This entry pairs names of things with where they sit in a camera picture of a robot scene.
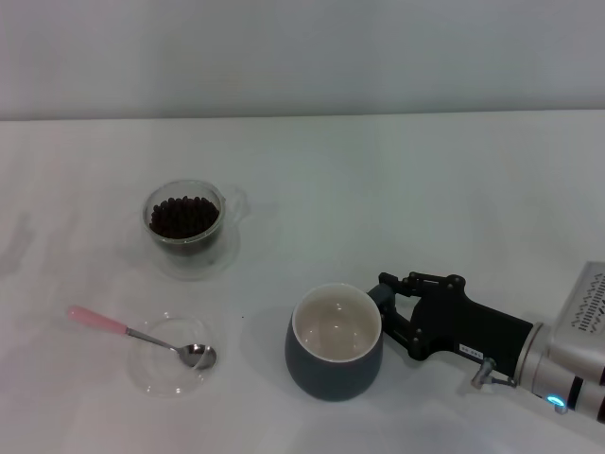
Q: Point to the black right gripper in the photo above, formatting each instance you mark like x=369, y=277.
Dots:
x=468, y=326

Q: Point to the dark grey ceramic mug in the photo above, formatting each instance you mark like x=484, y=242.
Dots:
x=331, y=373

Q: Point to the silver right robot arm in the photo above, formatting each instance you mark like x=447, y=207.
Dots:
x=562, y=369

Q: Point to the clear glass cup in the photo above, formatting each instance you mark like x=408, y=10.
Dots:
x=186, y=248

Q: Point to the coffee bean heap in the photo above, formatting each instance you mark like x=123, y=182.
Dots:
x=184, y=217

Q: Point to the clear glass saucer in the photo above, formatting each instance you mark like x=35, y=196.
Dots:
x=227, y=257

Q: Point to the small clear glass dish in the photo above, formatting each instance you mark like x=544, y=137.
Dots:
x=160, y=373

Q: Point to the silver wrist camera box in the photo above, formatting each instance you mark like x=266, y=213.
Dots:
x=583, y=302

